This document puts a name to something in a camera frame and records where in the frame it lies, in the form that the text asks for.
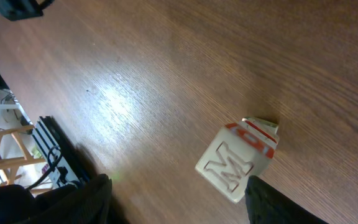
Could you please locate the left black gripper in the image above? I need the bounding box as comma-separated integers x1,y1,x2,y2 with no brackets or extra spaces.
0,0,54,21

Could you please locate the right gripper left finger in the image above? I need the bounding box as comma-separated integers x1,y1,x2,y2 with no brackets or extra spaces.
21,174,112,224

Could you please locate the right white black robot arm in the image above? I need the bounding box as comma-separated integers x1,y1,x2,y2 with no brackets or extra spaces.
0,174,323,224

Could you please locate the black aluminium frame rail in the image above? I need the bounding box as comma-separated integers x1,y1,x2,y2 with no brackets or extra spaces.
32,116,91,189

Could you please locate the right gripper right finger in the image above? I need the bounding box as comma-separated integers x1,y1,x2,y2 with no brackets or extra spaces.
245,175,328,224

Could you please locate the wooden chair frame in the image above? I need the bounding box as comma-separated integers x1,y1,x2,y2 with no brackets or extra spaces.
0,124,46,187

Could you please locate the blue trimmed picture block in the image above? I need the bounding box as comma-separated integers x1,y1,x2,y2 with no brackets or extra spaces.
195,117,280,203

